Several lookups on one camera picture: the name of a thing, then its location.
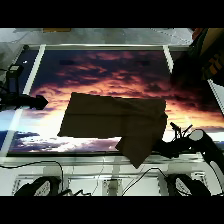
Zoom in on heap of clothes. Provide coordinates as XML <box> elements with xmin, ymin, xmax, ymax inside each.
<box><xmin>169</xmin><ymin>27</ymin><xmax>224</xmax><ymax>101</ymax></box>

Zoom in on brown garment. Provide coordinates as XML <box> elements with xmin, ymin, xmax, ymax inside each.
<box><xmin>57</xmin><ymin>91</ymin><xmax>169</xmax><ymax>170</ymax></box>

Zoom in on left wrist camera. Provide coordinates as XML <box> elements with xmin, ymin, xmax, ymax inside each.
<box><xmin>6</xmin><ymin>64</ymin><xmax>25</xmax><ymax>96</ymax></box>

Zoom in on silver frame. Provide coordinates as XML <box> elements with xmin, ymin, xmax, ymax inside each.
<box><xmin>0</xmin><ymin>152</ymin><xmax>224</xmax><ymax>197</ymax></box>

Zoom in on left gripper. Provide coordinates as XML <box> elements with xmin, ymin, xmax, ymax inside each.
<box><xmin>27</xmin><ymin>94</ymin><xmax>50</xmax><ymax>111</ymax></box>

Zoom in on black cable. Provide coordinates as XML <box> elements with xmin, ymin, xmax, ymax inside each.
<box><xmin>121</xmin><ymin>166</ymin><xmax>175</xmax><ymax>197</ymax></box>
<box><xmin>0</xmin><ymin>160</ymin><xmax>65</xmax><ymax>195</ymax></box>

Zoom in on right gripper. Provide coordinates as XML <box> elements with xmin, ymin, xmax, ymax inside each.
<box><xmin>153</xmin><ymin>137</ymin><xmax>183</xmax><ymax>159</ymax></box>

